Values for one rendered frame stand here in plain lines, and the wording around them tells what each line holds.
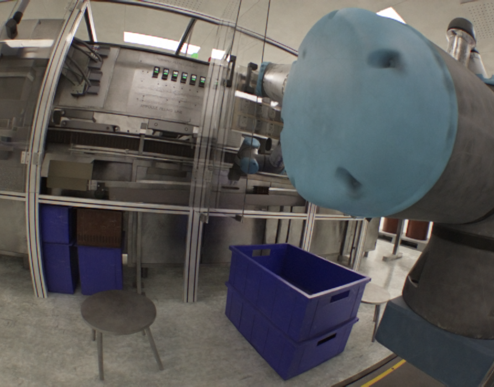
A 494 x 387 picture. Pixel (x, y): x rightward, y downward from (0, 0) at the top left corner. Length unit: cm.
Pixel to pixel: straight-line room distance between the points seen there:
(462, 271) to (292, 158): 21
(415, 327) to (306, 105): 25
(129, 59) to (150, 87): 30
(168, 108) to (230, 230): 105
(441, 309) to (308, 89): 25
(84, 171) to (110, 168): 50
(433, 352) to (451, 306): 5
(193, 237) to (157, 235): 37
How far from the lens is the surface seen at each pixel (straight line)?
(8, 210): 185
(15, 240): 187
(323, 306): 90
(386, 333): 32
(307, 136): 17
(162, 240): 165
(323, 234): 237
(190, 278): 143
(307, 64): 19
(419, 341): 30
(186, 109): 191
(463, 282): 28
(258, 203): 154
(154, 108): 187
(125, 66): 198
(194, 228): 133
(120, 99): 189
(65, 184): 138
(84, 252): 144
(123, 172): 182
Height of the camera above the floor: 78
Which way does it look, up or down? 3 degrees down
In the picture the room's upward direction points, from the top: 7 degrees clockwise
